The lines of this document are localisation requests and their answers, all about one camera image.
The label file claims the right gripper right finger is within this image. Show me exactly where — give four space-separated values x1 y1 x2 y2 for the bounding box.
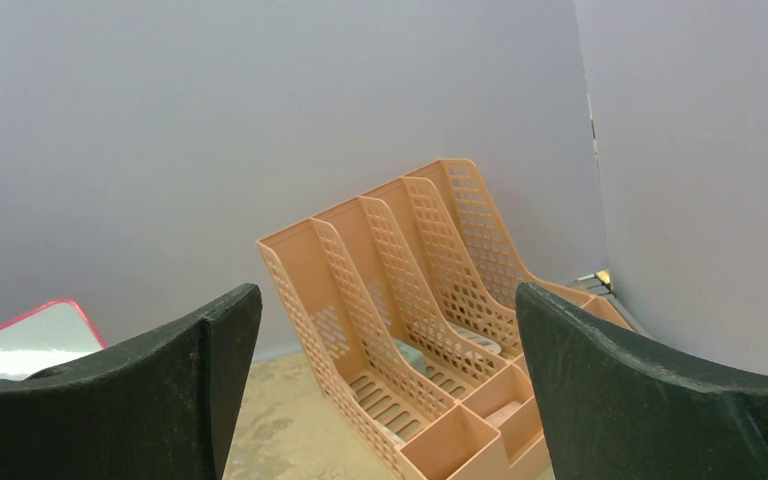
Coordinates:
515 283 768 479

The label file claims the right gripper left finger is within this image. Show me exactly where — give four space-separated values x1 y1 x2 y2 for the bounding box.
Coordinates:
0 283 263 479

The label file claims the pink framed whiteboard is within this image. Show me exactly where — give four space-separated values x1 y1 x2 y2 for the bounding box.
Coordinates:
0 298 107 380

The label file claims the orange file organizer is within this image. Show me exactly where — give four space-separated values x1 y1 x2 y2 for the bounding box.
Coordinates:
256 158 637 480

